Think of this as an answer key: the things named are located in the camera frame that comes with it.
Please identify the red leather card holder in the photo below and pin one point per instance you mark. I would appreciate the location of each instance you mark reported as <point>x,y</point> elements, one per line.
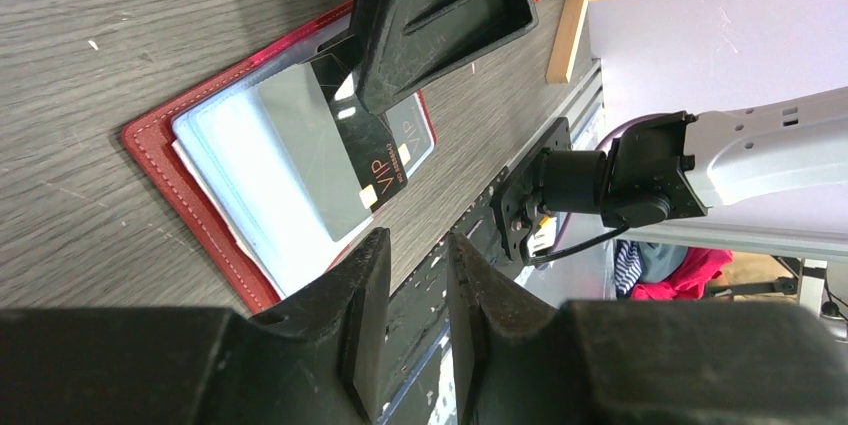
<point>214,155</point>

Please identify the silver VIP card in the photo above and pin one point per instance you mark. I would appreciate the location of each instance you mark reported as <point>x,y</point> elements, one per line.
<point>412,131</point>

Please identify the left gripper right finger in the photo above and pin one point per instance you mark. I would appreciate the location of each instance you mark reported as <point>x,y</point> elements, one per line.
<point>519,360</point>

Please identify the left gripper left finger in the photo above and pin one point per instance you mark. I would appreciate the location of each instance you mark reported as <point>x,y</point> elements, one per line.
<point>313,358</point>

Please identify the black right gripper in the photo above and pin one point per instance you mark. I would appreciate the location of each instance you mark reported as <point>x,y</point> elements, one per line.
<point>408,44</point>

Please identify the dark patterned card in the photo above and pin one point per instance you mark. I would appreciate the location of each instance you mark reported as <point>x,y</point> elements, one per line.
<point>366,137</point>

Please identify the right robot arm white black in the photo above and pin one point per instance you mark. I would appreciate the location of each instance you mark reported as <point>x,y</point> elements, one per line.
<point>676,165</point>

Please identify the pile of clothes outside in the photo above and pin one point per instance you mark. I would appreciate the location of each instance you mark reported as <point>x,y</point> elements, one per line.
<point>663,272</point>

